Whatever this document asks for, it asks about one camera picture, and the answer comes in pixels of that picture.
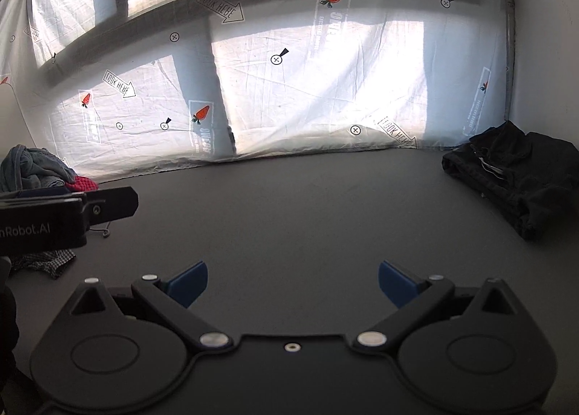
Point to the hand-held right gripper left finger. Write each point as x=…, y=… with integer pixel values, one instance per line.
x=191, y=281

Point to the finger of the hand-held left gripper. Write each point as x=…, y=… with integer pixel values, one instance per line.
x=113, y=204

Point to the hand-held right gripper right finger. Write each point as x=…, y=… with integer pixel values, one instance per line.
x=394, y=281

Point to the black pants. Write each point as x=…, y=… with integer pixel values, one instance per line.
x=515, y=179

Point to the dark checkered cloth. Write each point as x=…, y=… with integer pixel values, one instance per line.
x=45, y=261

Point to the red checkered cloth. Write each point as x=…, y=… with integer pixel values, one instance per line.
x=81, y=184

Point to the white printed curtain sheet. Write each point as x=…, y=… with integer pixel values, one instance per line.
x=271, y=57

